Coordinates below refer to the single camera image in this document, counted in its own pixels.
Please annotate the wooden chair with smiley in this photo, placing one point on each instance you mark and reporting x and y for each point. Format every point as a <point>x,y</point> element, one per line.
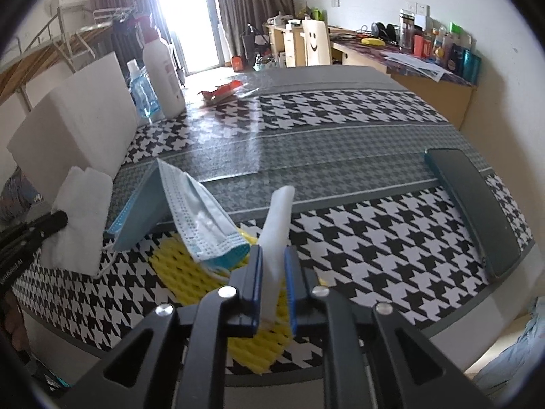
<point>315,44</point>

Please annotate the white tissue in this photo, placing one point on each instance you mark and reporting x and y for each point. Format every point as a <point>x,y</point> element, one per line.
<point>78,221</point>

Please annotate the yellow foam net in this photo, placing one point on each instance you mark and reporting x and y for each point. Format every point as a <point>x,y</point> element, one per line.
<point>179,264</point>

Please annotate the hanging dark clothes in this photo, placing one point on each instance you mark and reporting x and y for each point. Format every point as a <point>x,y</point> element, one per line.
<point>127,25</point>

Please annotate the white foam box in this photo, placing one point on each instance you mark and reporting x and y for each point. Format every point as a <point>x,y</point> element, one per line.
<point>76,115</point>

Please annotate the yellow object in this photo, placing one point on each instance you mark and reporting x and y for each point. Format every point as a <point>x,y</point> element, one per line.
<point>372,41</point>

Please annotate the blue face mask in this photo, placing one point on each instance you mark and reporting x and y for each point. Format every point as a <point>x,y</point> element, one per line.
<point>196,221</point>

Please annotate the red packet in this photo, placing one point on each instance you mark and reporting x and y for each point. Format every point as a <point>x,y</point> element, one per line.
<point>221,92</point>

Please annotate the light blue clothing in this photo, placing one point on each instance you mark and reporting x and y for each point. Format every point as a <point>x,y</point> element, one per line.
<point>515,349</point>

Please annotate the white pump bottle red top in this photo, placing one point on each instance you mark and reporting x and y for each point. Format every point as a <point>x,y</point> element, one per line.
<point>164,72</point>

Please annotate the metal bunk bed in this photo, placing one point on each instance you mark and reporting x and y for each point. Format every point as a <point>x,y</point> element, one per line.
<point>64,47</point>
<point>110,15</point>

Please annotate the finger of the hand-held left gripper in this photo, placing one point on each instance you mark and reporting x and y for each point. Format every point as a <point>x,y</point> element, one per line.
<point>51,221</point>

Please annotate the white air conditioner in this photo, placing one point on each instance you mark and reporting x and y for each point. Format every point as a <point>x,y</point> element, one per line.
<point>74,1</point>

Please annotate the red container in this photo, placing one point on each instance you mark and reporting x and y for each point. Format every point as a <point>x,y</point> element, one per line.
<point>237,64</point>

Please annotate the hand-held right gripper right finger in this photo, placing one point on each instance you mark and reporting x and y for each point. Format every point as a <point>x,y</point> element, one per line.
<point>291,289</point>

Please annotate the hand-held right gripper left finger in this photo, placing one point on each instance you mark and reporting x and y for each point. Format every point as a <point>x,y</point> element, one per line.
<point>256,289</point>

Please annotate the black smartphone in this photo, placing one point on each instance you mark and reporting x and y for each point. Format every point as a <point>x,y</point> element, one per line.
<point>472,204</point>

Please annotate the row of toiletry bottles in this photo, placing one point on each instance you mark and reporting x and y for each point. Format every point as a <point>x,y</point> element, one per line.
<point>468,66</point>

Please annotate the wooden desk with drawers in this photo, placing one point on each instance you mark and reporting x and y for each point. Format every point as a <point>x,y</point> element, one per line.
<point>276,42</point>

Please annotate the white papers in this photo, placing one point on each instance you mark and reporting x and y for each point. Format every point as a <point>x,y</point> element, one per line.
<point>415,64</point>

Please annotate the clear blue liquid bottle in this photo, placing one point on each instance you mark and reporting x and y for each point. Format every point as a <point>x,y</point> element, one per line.
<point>142,93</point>

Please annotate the glass balcony door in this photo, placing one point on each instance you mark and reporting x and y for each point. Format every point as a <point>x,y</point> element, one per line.
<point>187,30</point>

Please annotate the green box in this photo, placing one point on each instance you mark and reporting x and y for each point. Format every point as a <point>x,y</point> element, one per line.
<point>317,13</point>

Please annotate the wooden desk with patterned cover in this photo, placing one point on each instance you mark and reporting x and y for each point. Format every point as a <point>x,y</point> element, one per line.
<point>447,98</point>

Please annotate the blue plaid quilt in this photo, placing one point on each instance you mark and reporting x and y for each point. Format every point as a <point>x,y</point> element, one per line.
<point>17,191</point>

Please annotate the person's left hand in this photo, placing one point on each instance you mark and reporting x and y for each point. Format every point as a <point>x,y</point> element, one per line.
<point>15,319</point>

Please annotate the white bin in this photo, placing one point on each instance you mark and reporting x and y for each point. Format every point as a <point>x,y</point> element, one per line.
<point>266,64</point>

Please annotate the black speakers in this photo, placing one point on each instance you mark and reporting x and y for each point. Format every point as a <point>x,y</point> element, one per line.
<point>385,32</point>

